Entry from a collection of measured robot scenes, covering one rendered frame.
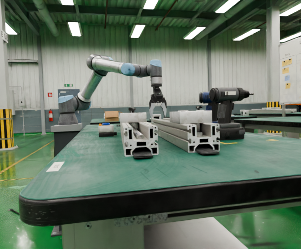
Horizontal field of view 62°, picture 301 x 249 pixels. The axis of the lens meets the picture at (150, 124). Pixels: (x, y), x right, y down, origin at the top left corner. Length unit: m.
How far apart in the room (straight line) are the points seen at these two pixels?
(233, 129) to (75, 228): 0.75
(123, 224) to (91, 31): 12.70
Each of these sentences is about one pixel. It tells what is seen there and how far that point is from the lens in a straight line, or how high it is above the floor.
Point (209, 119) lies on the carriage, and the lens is 0.85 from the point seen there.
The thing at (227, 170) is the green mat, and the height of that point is 0.78.
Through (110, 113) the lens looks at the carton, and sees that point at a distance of 3.66.
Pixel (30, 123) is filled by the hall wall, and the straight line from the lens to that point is 12.87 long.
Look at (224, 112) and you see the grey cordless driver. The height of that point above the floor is 0.89.
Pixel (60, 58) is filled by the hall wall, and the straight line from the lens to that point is 12.86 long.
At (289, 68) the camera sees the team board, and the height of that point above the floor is 1.51.
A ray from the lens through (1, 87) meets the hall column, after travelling 7.81.
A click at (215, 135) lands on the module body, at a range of 0.78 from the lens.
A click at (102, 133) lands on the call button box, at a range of 1.37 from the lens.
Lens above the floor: 0.91
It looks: 3 degrees down
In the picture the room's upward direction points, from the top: 2 degrees counter-clockwise
